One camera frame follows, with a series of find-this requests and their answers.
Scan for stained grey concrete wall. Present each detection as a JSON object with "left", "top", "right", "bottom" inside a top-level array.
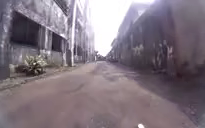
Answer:
[{"left": 106, "top": 0, "right": 205, "bottom": 79}]

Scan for weathered grey concrete building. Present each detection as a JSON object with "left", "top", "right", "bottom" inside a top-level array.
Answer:
[{"left": 0, "top": 0, "right": 96, "bottom": 83}]

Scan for green leafy bush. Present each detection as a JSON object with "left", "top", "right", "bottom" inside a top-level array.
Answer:
[{"left": 21, "top": 54, "right": 49, "bottom": 77}]

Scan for pale concrete pole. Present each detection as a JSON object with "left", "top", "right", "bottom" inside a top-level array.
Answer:
[{"left": 69, "top": 0, "right": 78, "bottom": 67}]

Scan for weedy grass verge strip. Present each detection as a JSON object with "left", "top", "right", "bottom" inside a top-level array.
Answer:
[{"left": 0, "top": 63, "right": 86, "bottom": 96}]

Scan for worn grey asphalt road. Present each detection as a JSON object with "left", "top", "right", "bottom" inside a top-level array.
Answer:
[{"left": 0, "top": 60, "right": 205, "bottom": 128}]

